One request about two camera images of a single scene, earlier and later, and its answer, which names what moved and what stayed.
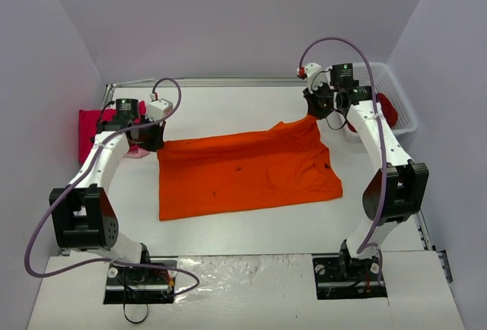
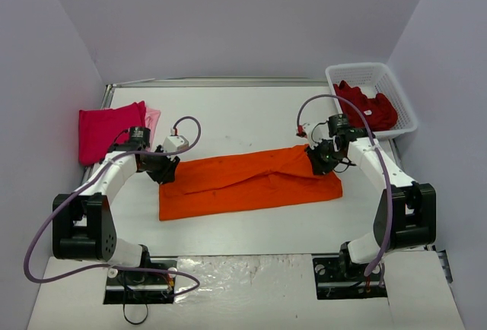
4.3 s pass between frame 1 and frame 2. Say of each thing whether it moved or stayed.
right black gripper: moved
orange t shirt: moved
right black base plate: stayed
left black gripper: moved
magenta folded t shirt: stayed
